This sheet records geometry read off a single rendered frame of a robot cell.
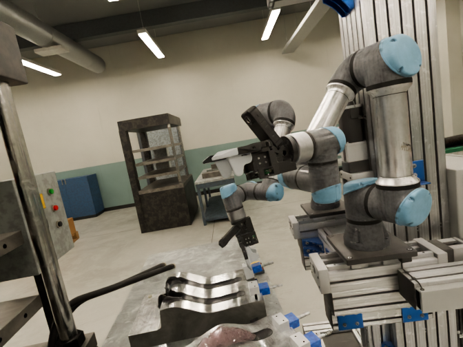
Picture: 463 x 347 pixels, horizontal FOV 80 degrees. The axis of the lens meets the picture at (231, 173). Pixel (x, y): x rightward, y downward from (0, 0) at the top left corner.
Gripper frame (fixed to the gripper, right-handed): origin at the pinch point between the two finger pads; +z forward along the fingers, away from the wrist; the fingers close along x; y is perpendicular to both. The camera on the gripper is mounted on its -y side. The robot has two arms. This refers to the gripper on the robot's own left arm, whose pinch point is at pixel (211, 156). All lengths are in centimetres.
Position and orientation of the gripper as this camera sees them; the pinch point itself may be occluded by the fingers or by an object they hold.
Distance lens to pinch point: 60.2
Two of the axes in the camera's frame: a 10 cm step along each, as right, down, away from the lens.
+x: -3.6, 0.7, 9.3
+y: 2.2, 9.7, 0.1
